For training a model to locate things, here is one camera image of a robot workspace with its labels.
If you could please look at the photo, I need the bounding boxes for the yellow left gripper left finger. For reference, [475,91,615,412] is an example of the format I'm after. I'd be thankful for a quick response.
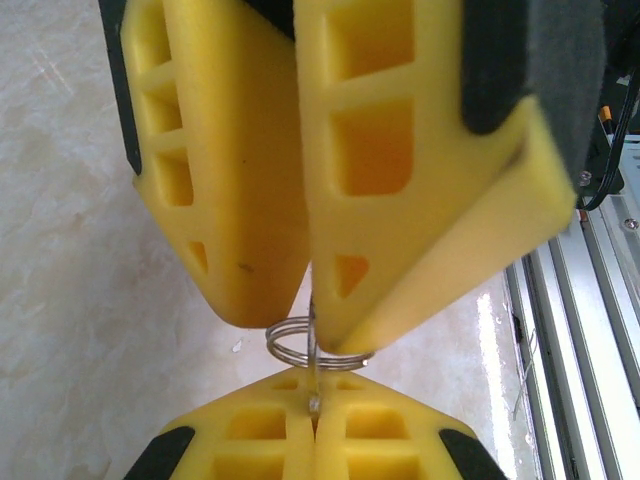
[124,372,316,480]

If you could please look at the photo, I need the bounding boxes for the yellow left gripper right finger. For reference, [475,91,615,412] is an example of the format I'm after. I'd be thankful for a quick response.
[315,373,509,480]

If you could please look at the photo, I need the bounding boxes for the silver key ring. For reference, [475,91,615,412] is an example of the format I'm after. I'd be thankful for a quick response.
[267,314,376,372]

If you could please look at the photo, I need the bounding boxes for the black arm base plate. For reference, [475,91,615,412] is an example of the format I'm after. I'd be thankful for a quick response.
[574,64,629,211]

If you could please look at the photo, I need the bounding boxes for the black cable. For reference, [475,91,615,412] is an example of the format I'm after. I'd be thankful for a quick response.
[587,64,640,210]

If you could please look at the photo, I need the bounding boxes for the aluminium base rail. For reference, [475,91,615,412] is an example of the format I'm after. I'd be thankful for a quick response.
[504,64,640,480]

